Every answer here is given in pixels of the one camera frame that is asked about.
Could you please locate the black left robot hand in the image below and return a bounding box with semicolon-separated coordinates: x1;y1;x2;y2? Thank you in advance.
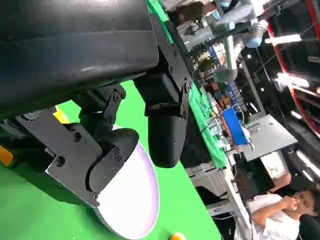
0;0;194;209

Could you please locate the person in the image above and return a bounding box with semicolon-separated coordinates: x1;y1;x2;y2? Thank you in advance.
209;79;232;107
246;172;320;240

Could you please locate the lilac plate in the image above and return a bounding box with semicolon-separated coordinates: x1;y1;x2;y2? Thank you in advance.
92;124;161;240

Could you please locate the green table cloth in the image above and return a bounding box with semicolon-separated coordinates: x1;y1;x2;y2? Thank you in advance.
0;79;222;240

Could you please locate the blue box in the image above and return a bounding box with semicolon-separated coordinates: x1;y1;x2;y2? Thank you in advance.
221;107;251;146

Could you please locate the white tube light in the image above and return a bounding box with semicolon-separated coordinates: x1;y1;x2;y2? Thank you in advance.
276;71;312;88
264;33;302;45

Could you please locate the grey desk top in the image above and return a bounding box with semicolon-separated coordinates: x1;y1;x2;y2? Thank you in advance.
241;114;298;161

